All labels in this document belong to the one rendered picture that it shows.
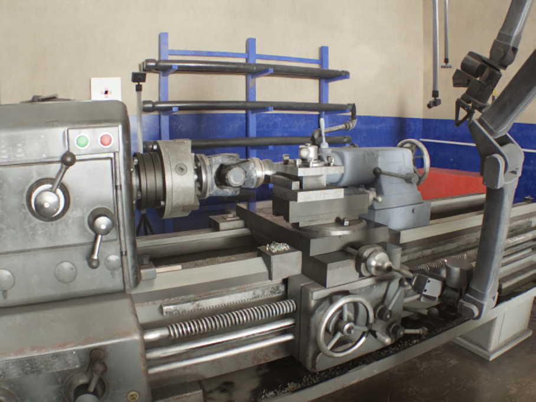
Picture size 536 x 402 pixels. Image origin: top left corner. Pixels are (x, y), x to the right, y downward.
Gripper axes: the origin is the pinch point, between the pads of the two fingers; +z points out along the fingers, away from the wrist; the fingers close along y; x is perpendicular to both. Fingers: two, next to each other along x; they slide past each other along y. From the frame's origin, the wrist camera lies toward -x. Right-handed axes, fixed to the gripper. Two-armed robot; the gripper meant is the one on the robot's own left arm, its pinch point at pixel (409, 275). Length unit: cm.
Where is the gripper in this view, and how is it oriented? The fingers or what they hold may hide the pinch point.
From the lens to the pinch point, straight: 122.3
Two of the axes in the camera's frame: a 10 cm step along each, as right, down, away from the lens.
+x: 8.2, 2.9, 4.9
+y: -3.4, 9.4, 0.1
